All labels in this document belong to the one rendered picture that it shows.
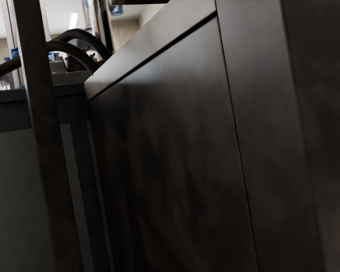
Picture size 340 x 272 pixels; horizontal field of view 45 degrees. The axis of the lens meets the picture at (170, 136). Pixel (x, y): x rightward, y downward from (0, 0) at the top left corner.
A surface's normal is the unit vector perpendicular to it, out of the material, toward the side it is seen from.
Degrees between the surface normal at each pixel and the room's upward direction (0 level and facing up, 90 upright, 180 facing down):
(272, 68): 90
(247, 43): 90
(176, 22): 90
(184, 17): 90
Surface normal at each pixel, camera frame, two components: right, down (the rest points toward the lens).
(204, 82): -0.91, 0.15
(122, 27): 0.29, -0.04
